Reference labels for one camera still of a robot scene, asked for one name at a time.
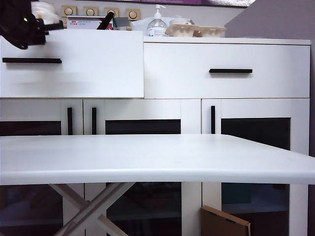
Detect grey card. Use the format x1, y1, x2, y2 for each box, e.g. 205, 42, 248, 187
114, 17, 129, 27

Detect white sideboard cabinet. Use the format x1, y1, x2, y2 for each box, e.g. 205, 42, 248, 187
0, 36, 311, 236

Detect clear pump sanitizer bottle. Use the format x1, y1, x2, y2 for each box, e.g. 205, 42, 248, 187
147, 4, 167, 37

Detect brown cardboard piece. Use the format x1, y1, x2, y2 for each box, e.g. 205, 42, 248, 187
201, 206, 252, 236

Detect white plastic bag bundle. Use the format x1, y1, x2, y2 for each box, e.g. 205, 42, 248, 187
31, 1, 61, 24

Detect black stick object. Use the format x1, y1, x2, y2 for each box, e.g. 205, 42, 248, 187
97, 12, 116, 30

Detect white cabinet drawer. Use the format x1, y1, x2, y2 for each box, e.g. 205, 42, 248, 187
144, 43, 311, 99
0, 29, 145, 99

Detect white glass-panel cabinet door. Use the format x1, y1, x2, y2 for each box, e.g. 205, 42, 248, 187
0, 99, 84, 236
201, 98, 311, 236
83, 99, 202, 236

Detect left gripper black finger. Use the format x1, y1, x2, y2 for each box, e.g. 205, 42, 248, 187
43, 21, 64, 31

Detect white box with red print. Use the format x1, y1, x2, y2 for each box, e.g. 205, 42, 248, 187
66, 15, 115, 30

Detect beige egg carton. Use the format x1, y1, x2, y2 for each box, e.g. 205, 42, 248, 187
165, 24, 227, 38

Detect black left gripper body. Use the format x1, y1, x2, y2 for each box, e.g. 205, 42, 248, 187
17, 14, 47, 50

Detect purple wall poster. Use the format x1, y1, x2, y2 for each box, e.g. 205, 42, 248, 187
141, 0, 256, 7

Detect black bar drawer handle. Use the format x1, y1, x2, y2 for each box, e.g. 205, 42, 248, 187
1, 58, 63, 65
209, 69, 253, 74

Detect beige square knob plate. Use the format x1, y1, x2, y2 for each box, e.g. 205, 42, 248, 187
82, 6, 99, 17
61, 5, 78, 17
125, 8, 141, 20
103, 6, 120, 18

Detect white crossed table leg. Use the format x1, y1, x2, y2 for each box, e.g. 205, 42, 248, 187
53, 182, 136, 236
49, 183, 130, 236

